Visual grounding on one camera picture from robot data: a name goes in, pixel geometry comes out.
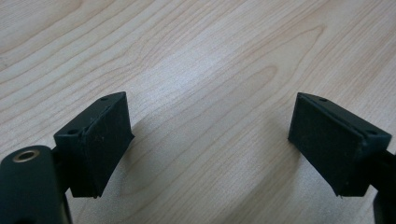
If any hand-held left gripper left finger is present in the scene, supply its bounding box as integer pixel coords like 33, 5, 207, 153
53, 91, 135, 199

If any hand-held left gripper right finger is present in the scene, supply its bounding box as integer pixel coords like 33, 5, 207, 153
287, 91, 392, 198

